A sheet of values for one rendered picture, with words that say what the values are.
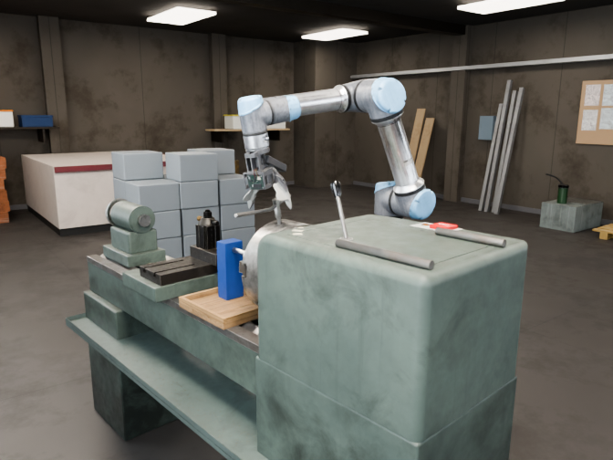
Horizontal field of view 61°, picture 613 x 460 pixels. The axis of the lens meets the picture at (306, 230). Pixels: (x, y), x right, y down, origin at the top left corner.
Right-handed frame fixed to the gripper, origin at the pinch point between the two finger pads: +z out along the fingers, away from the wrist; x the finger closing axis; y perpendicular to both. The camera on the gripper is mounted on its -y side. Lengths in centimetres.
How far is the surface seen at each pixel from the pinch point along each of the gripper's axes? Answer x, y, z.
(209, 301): -37, -5, 39
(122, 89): -635, -607, -9
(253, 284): -4.1, 11.7, 21.3
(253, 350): -5.4, 16.7, 43.0
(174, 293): -54, -6, 38
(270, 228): -1.5, 0.0, 6.8
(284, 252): 15.9, 23.3, 4.2
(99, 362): -128, -19, 92
